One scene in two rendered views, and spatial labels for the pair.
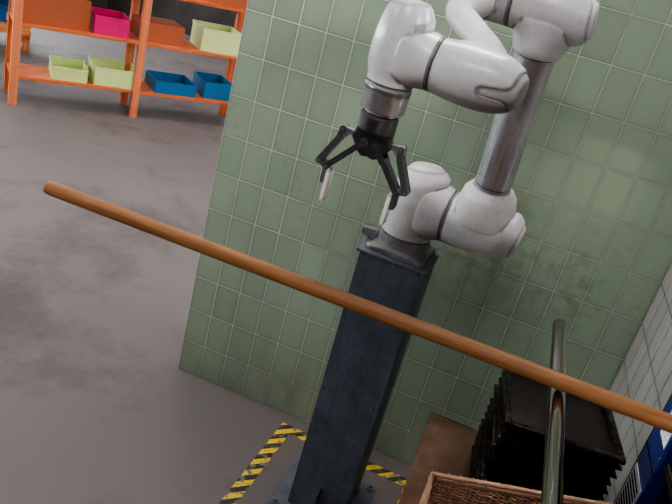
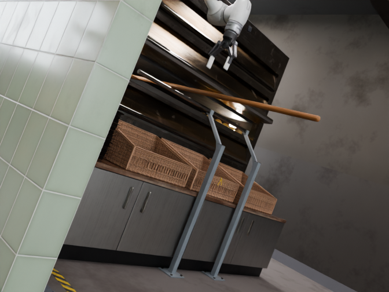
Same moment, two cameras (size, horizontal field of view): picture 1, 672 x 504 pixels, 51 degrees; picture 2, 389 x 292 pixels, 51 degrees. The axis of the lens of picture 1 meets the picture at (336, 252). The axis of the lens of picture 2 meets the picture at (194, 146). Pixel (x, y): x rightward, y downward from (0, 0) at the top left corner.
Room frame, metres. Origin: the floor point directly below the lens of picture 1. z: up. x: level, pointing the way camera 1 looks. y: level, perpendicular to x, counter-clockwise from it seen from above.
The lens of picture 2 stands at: (3.23, 1.19, 0.78)
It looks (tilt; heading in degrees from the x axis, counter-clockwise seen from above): 2 degrees up; 212
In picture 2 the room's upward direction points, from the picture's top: 22 degrees clockwise
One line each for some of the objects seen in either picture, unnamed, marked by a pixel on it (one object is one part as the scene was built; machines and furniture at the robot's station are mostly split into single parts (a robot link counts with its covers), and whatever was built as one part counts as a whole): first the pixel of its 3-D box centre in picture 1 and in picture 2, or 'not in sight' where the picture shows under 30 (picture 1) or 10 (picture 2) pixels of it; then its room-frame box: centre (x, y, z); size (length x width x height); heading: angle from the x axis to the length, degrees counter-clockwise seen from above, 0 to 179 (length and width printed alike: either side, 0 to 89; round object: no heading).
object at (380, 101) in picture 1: (384, 98); (232, 29); (1.36, -0.01, 1.54); 0.09 x 0.09 x 0.06
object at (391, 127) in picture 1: (374, 134); (227, 41); (1.37, -0.01, 1.46); 0.08 x 0.07 x 0.09; 75
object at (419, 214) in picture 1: (420, 200); not in sight; (1.99, -0.20, 1.17); 0.18 x 0.16 x 0.22; 72
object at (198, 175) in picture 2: not in sight; (197, 170); (0.47, -0.41, 0.72); 0.56 x 0.49 x 0.28; 170
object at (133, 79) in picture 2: not in sight; (191, 110); (0.42, -0.70, 1.16); 1.80 x 0.06 x 0.04; 168
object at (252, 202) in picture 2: not in sight; (240, 186); (-0.13, -0.28, 0.72); 0.56 x 0.49 x 0.28; 169
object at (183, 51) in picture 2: not in sight; (210, 69); (0.43, -0.68, 1.54); 1.79 x 0.11 x 0.19; 168
